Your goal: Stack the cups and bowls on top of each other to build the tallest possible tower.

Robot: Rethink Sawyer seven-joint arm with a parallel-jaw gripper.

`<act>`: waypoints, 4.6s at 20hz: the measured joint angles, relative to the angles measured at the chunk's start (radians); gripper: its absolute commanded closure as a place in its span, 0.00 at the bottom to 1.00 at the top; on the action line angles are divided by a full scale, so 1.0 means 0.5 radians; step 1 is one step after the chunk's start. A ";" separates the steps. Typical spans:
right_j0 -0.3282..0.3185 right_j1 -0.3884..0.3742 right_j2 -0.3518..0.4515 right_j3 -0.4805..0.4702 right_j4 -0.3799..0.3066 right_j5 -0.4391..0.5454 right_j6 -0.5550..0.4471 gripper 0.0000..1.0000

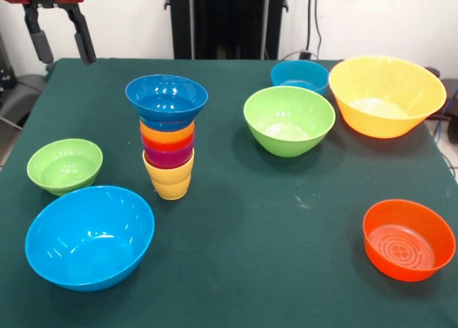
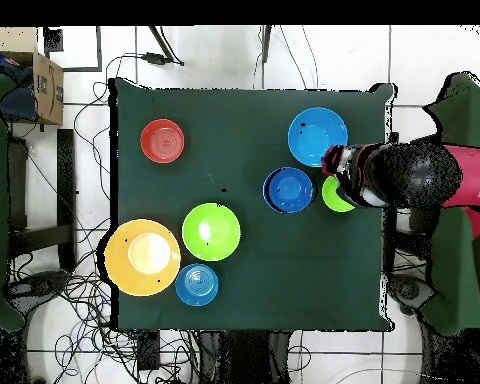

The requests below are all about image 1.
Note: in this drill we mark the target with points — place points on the dark green tablecloth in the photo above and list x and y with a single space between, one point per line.
222 270

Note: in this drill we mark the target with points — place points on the purple plastic cup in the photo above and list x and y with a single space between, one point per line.
168 159

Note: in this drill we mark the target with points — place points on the orange ribbed plastic cup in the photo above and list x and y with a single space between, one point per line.
168 134

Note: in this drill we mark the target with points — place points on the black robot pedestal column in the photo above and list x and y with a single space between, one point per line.
229 20

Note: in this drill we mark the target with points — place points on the small green ribbed bowl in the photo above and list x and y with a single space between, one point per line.
65 167

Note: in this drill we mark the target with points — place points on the dark blue bowl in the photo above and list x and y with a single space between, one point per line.
166 102

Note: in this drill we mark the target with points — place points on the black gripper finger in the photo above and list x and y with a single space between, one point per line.
84 38
39 41

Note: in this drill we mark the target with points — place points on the red plastic bowl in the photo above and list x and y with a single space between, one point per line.
404 245

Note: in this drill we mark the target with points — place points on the dark grey pedestal leg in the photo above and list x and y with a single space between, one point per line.
21 91

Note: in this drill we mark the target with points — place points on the large yellow bowl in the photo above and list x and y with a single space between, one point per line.
386 95

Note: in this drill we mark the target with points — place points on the large light blue bowl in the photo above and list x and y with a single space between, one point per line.
89 238

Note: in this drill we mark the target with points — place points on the small light blue bowl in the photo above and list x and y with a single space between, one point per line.
298 73

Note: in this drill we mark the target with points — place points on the yellow ribbed plastic cup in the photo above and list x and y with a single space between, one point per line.
170 183

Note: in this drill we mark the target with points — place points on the red plastic cup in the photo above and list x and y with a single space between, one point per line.
168 146

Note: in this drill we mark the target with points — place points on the large green bowl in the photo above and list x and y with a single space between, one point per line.
290 125

